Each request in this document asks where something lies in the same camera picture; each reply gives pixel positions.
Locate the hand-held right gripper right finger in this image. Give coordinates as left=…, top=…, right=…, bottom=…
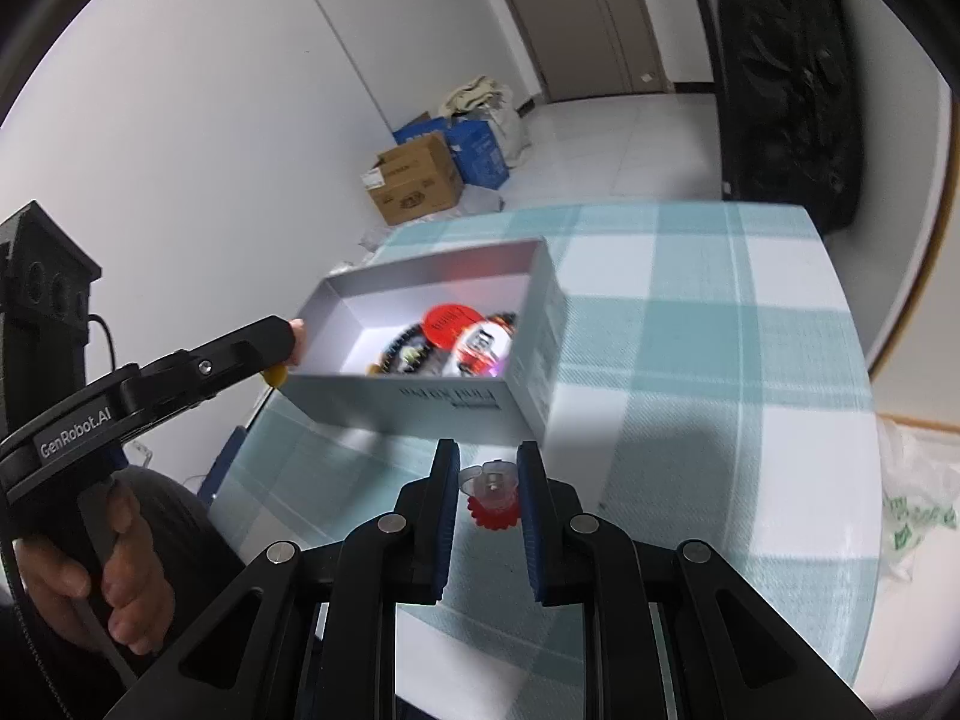
left=516, top=441, right=878, bottom=720

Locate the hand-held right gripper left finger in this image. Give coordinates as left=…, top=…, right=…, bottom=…
left=101, top=439, right=462, bottom=720

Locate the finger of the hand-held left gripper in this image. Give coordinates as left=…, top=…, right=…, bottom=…
left=124, top=317, right=299, bottom=425

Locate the grey cardboard box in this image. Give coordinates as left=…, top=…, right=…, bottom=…
left=283, top=238, right=569, bottom=445

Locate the red round lid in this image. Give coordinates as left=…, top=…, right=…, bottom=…
left=421, top=303, right=485, bottom=352

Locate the person's left forearm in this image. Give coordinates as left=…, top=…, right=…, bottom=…
left=0, top=577, right=121, bottom=720

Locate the person's left hand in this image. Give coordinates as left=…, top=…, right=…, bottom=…
left=15, top=476, right=179, bottom=657

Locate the person's dark trouser leg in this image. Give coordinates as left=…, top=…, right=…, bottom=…
left=124, top=465, right=248, bottom=601

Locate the teal checked tablecloth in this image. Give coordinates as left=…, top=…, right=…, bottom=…
left=199, top=199, right=882, bottom=683

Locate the brown cardboard carton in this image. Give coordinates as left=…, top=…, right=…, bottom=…
left=362, top=131, right=464, bottom=226

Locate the blue cardboard carton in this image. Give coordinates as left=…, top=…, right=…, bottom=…
left=394, top=112, right=511, bottom=188

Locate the white sack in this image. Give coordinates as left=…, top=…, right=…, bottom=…
left=480, top=101, right=532, bottom=166

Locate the white green plastic bag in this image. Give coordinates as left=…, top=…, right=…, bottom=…
left=874, top=416, right=960, bottom=586

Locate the grey door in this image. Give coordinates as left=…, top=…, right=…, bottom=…
left=480, top=0, right=672, bottom=102

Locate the black hanging jacket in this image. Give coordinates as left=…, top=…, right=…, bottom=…
left=709, top=0, right=863, bottom=233

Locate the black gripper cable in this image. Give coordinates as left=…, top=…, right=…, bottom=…
left=88, top=313, right=118, bottom=374

